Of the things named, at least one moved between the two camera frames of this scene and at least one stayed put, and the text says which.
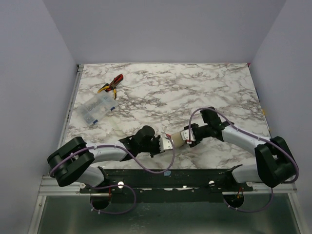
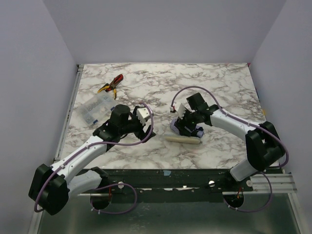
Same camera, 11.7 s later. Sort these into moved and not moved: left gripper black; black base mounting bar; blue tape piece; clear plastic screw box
Moved: left gripper black
Not moved: blue tape piece; black base mounting bar; clear plastic screw box
